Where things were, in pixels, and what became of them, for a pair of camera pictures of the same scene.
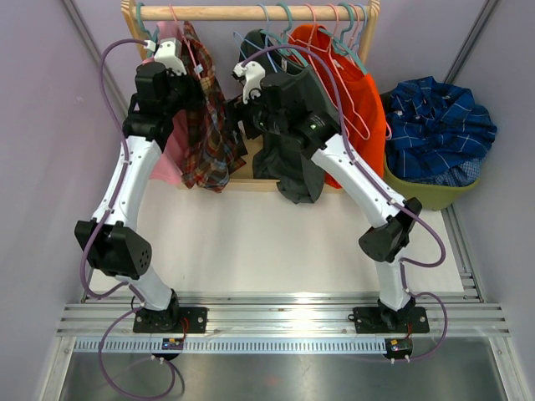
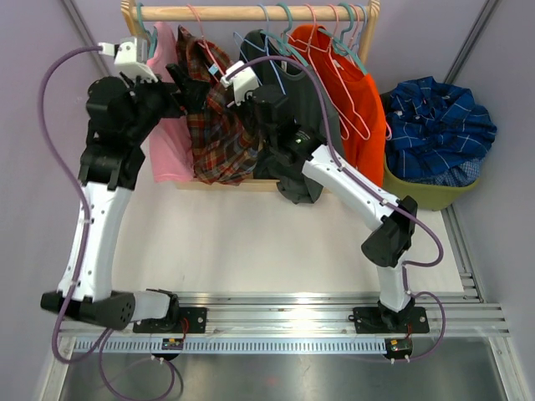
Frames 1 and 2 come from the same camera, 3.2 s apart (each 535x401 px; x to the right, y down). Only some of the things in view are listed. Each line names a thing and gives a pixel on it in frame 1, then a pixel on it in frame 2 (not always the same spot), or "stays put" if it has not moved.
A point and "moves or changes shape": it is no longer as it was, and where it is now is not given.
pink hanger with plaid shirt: [185, 43] → [203, 41]
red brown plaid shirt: [212, 152] moves or changes shape
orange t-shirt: [355, 98] stays put
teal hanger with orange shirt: [342, 48] stays put
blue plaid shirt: [433, 126] stays put
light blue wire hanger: [239, 38] stays put
